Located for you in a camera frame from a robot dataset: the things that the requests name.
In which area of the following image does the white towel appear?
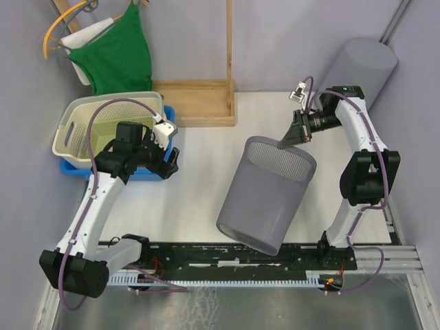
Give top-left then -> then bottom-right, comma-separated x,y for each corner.
60,19 -> 116,87

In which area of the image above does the grey slotted laundry basket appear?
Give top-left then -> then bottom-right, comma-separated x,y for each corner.
216,136 -> 317,256

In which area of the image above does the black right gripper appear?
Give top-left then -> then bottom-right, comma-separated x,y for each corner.
278,109 -> 342,149

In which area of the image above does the pale green plastic tray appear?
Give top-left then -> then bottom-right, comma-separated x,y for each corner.
72,115 -> 155,159

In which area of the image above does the blue plastic tub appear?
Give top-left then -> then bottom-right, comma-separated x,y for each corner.
60,104 -> 177,182

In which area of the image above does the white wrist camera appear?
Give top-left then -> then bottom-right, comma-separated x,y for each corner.
152,114 -> 178,150
289,81 -> 307,110

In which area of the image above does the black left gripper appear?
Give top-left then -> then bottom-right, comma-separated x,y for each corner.
133,129 -> 179,179

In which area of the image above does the grey round plastic bin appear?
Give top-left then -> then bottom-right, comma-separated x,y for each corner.
320,38 -> 398,109

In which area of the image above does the wooden upright post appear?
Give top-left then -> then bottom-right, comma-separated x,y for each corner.
226,0 -> 233,83

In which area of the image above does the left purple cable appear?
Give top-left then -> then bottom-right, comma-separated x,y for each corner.
56,98 -> 189,313

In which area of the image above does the green cloth garment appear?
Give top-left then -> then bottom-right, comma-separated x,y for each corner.
68,3 -> 153,96

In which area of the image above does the light blue cable duct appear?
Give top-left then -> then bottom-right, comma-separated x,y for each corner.
107,270 -> 331,288

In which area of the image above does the aluminium frame rail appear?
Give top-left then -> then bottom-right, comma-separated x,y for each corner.
98,240 -> 424,274

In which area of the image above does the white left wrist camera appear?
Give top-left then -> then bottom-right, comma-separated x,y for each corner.
152,114 -> 178,150

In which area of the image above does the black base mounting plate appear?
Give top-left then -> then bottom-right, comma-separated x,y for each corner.
134,242 -> 358,282

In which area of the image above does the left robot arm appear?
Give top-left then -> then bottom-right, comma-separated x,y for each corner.
39,120 -> 179,298

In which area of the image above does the yellow clothes hanger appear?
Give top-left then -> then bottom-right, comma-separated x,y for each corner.
42,0 -> 87,60

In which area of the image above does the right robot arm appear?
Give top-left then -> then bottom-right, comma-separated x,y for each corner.
278,81 -> 401,269

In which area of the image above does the wooden slanted post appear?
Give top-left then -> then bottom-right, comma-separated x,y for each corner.
47,0 -> 85,41

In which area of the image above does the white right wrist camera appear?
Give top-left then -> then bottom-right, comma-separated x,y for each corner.
289,81 -> 307,110

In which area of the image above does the cream plastic basket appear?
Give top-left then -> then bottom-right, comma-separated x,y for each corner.
52,91 -> 172,170

